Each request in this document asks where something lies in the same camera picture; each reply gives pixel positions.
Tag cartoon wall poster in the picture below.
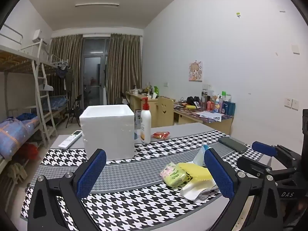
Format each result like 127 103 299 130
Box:
188 62 204 81

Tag yellow sponge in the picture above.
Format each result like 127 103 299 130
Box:
177 162 213 181

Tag grey sock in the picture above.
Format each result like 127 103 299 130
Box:
195 188 220 203

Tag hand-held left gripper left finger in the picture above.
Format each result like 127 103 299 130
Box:
28 148 107 231

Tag hanging dark clothes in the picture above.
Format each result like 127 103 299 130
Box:
56 66 73 80

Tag white remote control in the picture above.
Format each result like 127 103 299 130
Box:
58 130 83 149

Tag glass balcony door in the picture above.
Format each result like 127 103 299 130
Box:
82 37 110 105

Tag ceiling tube light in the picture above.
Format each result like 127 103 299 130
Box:
75 3 119 7

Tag red snack packet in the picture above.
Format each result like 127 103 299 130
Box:
152 130 170 140

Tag green tissue packet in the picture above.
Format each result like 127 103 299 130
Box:
159 162 187 188

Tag black smartphone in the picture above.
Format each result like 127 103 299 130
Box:
218 137 248 153

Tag wooden smiley chair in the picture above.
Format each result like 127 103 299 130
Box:
157 97 176 127

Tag white air conditioner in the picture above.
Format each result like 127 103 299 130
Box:
32 29 48 45

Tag blue plaid quilt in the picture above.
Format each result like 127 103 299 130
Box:
0 117 40 159

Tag white pump lotion bottle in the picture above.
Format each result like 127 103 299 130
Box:
140 97 152 144

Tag white double wall socket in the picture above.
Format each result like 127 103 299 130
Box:
284 98 299 109

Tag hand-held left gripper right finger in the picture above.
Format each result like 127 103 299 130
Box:
204 147 285 231

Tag red cloth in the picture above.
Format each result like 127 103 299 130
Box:
23 143 39 159

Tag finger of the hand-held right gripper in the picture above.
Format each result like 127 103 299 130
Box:
251 141 302 171
236 156 295 182

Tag brown curtain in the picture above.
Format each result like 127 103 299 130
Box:
106 34 141 105
49 35 83 99

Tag blue face mask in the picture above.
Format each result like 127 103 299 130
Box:
192 145 213 167

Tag white foam box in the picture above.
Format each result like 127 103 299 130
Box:
79 105 135 161

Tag printed paper sheets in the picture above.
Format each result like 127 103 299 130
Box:
196 111 222 122

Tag pair of beige shoes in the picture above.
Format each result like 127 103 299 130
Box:
7 162 28 186

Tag blue bottles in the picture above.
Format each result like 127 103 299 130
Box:
223 100 236 115

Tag white paper tissue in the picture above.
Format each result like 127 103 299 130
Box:
180 179 218 200

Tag houndstooth table mat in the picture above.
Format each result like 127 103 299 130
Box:
20 130 265 231

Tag plain wooden desk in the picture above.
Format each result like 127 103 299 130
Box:
126 92 159 116

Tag blue checked mattress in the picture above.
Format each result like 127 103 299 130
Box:
48 96 69 111

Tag wooden desk with printed cover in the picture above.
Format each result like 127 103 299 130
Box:
173 101 234 135

